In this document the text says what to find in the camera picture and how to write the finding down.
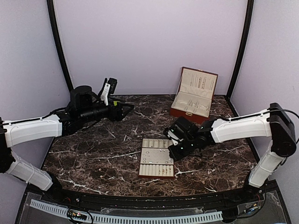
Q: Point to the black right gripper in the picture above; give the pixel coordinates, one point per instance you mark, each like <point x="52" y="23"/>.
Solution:
<point x="175" y="155"/>

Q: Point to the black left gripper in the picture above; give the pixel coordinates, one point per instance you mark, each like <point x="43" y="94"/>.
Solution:
<point x="118" y="116"/>

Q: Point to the beige jewelry tray insert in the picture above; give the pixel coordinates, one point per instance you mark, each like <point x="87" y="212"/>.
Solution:
<point x="155" y="159"/>

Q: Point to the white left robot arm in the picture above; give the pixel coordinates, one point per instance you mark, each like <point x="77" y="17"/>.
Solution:
<point x="84" y="107"/>

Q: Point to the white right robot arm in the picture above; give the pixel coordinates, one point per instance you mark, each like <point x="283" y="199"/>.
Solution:
<point x="272" y="122"/>

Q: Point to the red wooden jewelry box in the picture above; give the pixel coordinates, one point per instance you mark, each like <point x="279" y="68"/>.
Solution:
<point x="194" y="96"/>

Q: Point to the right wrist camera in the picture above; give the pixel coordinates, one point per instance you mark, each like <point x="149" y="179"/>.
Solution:
<point x="170" y="135"/>

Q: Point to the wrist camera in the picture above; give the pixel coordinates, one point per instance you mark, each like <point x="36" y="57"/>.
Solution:
<point x="108" y="88"/>
<point x="170" y="135"/>

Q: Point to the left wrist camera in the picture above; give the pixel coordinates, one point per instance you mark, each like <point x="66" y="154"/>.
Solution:
<point x="108" y="88"/>

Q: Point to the black front table rail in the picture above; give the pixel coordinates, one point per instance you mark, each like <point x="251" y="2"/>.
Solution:
<point x="98" y="190"/>

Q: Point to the white slotted cable duct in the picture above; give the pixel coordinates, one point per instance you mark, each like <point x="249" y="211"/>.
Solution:
<point x="121" y="216"/>

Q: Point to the black left frame post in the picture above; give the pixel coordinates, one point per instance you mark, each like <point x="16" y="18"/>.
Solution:
<point x="58" y="44"/>

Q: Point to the black frame post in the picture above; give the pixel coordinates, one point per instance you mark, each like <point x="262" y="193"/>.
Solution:
<point x="58" y="44"/>
<point x="242" y="47"/>

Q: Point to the black right frame post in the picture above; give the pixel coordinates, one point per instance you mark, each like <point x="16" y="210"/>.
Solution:
<point x="242" y="47"/>

